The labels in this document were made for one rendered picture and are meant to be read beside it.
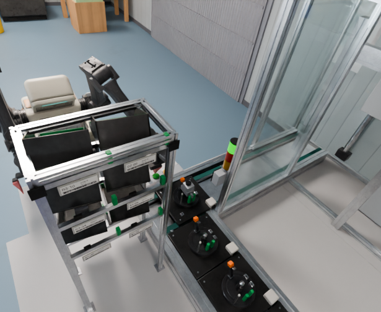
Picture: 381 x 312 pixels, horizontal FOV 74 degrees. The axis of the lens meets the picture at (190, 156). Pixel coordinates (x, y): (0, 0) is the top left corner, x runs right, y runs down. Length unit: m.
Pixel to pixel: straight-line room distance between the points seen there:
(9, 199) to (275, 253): 2.32
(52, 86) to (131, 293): 1.06
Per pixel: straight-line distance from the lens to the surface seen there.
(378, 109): 1.63
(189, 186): 1.29
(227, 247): 1.25
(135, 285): 1.28
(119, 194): 1.06
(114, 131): 0.65
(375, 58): 1.67
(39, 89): 1.50
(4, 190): 2.97
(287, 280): 1.44
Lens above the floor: 2.06
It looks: 43 degrees down
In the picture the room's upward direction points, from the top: 10 degrees clockwise
